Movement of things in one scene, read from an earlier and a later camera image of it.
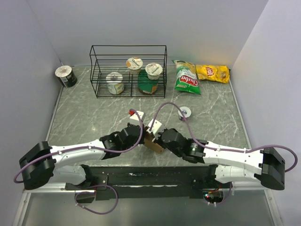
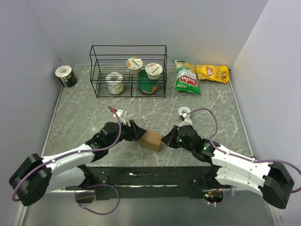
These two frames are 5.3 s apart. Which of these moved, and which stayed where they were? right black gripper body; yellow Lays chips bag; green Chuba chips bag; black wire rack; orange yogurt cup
Moved: right black gripper body
Stayed: yellow Lays chips bag; black wire rack; orange yogurt cup; green Chuba chips bag
